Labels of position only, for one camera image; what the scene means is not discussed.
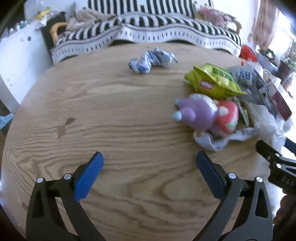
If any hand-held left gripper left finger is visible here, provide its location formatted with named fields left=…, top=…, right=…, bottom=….
left=26, top=152, right=104, bottom=241

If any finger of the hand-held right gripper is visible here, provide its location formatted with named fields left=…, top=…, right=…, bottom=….
left=255, top=140, right=296, bottom=168
left=284, top=137, right=296, bottom=154

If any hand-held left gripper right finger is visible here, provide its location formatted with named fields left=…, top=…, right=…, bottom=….
left=195, top=151, right=273, bottom=241

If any white plastic bag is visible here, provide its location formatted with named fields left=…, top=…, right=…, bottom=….
left=245, top=100, right=287, bottom=150

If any white paper wrapper strip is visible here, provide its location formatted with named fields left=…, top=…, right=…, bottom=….
left=193, top=127, right=259, bottom=152

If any red cardboard box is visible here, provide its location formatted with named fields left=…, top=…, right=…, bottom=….
left=269, top=79, right=292, bottom=121

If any red white toy figure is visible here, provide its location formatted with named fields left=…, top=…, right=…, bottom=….
left=210, top=100, right=239, bottom=136

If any purple toy figure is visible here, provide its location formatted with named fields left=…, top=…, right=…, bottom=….
left=171, top=93, right=219, bottom=131

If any grey printed packet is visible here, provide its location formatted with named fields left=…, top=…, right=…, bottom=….
left=228, top=65, right=270, bottom=105

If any yellow green snack packet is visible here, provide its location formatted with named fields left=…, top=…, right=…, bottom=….
left=184, top=64, right=247, bottom=100

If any blue white wrapper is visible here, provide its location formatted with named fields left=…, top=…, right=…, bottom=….
left=128, top=47, right=178, bottom=75

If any person's right hand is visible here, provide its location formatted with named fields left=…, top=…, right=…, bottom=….
left=274, top=193, right=296, bottom=229

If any dark green wrapper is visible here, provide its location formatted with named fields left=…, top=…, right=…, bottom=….
left=233, top=96, right=250, bottom=127

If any brown box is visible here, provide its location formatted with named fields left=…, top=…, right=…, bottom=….
left=279, top=59, right=295, bottom=90

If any green plant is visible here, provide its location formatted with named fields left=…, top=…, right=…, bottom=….
left=283, top=42, right=296, bottom=70

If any red bag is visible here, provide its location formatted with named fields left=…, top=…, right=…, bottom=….
left=239, top=45, right=258, bottom=62

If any brown patterned curtain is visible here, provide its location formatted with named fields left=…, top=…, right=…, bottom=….
left=252, top=0, right=280, bottom=50

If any white cabinet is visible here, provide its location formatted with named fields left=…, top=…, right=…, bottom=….
left=0, top=21, right=55, bottom=109

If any pink patterned cloth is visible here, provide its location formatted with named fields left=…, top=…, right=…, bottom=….
left=198, top=6, right=234, bottom=29

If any wooden-armed sofa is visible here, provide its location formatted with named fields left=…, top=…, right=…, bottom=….
left=41, top=0, right=242, bottom=65

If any black white striped blanket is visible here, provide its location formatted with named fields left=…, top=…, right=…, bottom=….
left=51, top=0, right=241, bottom=65

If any beige cloth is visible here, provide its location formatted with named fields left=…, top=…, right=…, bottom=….
left=66, top=9, right=116, bottom=30

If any yellow toy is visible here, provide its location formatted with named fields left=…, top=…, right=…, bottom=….
left=35, top=8, right=51, bottom=20

